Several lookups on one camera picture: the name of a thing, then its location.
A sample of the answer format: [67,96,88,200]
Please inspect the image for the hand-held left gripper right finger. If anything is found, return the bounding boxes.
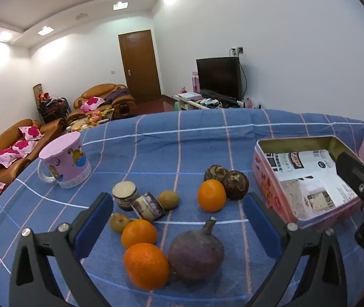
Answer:
[243,193,350,307]

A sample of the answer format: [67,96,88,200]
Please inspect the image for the pink tin box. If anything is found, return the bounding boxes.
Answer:
[252,136,363,232]

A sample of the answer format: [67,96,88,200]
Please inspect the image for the blue plaid blanket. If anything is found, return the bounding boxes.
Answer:
[0,109,364,307]

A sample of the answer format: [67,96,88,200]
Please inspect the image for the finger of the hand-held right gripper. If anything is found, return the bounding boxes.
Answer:
[336,152,364,206]

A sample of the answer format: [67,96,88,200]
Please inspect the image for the brown leather armchair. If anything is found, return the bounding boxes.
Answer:
[73,84,137,120]

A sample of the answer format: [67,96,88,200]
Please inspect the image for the pink cartoon mug with lid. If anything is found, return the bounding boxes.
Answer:
[37,131,92,189]

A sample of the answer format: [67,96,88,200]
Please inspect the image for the black television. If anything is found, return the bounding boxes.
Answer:
[196,57,243,100]

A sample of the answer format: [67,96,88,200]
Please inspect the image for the coffee table with food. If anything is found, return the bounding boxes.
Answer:
[66,109,115,132]

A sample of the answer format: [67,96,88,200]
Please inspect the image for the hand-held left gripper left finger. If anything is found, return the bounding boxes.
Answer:
[8,193,115,307]

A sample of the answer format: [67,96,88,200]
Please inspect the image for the brown wooden door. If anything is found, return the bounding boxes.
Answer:
[118,30,162,105]

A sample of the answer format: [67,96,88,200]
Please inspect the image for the purple throw blanket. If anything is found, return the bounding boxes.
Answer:
[105,89,131,103]

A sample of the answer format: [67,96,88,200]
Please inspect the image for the brown kiwi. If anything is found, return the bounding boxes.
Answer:
[110,213,132,233]
[157,191,180,211]

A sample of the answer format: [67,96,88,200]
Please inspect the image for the small brown jar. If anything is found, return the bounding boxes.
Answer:
[130,192,166,222]
[112,181,138,212]

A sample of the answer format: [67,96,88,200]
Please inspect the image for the brown leather sofa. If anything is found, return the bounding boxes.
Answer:
[0,119,67,227]

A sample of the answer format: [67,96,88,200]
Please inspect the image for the orange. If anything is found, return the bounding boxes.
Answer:
[197,179,227,212]
[123,243,170,291]
[121,219,158,249]

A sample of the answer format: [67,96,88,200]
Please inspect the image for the printed paper sheet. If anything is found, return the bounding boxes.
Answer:
[265,149,358,220]

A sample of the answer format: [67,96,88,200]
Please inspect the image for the chair with clothes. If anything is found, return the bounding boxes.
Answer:
[38,97,71,124]

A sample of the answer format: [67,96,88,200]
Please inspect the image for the white tv stand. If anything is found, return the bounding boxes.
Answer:
[174,94,243,112]

